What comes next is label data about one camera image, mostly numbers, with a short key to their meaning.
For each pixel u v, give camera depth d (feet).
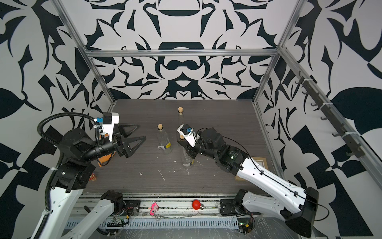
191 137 1.80
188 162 2.91
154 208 2.44
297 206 1.28
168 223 2.34
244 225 2.34
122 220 2.33
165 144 2.75
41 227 1.23
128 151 1.60
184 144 1.91
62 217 1.34
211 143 1.60
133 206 2.43
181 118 2.54
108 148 1.62
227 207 2.43
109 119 1.55
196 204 2.39
